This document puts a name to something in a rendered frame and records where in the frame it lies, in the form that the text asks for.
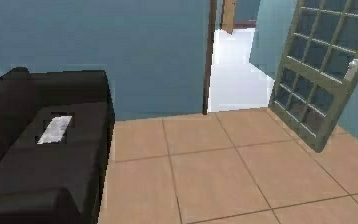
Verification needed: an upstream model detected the brown wooden door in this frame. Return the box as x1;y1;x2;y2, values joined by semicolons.
220;0;238;35

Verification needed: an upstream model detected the grey flat remote control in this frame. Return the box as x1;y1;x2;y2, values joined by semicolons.
36;115;73;145

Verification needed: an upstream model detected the black sofa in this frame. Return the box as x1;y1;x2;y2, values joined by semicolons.
0;66;116;224

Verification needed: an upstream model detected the green glass-paned door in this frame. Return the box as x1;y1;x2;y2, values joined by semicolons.
268;0;358;153

